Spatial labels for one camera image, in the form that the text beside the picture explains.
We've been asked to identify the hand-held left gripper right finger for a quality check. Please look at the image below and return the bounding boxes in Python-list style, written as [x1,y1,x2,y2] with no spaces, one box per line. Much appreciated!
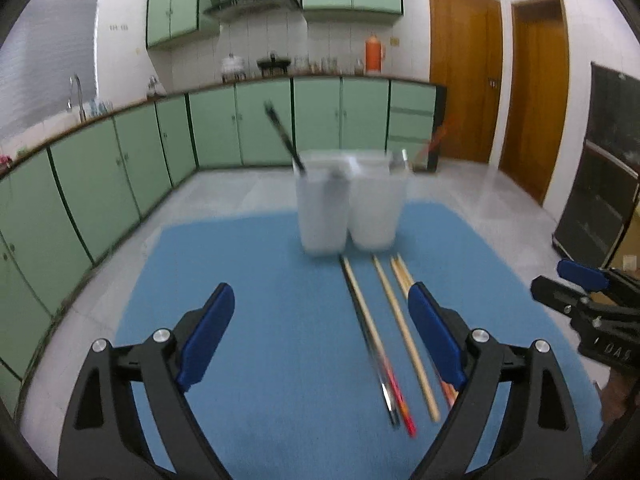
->
[407,282,586,480]

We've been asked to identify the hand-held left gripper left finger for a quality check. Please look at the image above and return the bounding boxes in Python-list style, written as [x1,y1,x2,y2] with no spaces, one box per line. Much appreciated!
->
[59,282,236,480]

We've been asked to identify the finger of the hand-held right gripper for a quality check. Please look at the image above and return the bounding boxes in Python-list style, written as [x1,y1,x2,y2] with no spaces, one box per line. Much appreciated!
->
[556,259,640,306]
[531,275,608,328]

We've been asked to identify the plain wooden chopstick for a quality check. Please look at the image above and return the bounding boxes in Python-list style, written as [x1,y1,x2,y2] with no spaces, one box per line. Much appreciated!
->
[372,255,441,422]

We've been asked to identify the wooden chopstick with orange end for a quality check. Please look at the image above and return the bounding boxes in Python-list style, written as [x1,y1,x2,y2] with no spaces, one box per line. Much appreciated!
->
[391,256,453,408]
[396,254,458,406]

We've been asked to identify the wooden chopstick with red end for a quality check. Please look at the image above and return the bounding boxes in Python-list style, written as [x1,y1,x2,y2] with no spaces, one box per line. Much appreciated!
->
[344,260,417,437]

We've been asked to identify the white plastic utensil holder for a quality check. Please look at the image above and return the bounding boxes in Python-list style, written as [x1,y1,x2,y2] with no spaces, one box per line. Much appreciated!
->
[295,150,412,257]

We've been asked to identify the dark chopstick with red tip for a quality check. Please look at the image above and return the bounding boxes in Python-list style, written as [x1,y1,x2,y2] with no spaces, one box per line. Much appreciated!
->
[339,255,401,429]

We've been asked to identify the blue table mat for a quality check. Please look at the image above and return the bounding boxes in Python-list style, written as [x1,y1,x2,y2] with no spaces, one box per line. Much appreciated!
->
[114,201,603,480]

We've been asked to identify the black glass cabinet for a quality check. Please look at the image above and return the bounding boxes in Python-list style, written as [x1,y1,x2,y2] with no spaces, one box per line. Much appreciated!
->
[552,62,640,268]

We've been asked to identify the wooden door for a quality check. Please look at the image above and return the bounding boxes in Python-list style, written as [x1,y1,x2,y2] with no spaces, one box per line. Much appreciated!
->
[428,0,503,163]
[500,0,571,206]

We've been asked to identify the long green base cabinets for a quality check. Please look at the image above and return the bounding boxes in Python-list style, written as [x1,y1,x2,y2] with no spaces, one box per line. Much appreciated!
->
[0,95,198,411]

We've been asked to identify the black chopstick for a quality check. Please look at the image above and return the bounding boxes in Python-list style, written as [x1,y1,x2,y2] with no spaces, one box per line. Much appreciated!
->
[263,101,307,175]

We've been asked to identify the green base cabinets with drawers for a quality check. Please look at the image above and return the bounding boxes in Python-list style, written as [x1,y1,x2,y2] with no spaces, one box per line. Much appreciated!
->
[187,76,448,171]

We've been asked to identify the brown kitchen countertop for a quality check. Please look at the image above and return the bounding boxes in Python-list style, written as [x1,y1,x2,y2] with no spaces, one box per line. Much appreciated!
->
[0,74,441,176]

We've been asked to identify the white pot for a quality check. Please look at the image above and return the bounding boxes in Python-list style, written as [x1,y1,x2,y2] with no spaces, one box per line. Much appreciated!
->
[221,52,247,83]

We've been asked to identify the metal faucet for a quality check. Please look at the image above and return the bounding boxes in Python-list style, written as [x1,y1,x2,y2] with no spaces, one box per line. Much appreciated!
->
[67,74,88,123]

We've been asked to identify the black wok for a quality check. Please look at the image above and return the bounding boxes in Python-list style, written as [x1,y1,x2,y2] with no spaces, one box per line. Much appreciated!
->
[256,52,292,78]

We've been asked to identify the orange thermos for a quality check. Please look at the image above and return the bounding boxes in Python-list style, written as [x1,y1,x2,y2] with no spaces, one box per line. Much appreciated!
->
[365,32,385,75]

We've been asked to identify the grey window blind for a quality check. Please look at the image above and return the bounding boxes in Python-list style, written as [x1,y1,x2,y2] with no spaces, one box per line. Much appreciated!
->
[0,0,103,136]

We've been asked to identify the range hood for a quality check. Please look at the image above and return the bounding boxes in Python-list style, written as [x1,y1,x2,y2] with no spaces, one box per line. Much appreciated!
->
[204,0,301,22]

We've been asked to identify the green corner wall cabinet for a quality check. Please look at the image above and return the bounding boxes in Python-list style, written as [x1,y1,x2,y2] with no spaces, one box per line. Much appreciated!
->
[146,0,223,51]

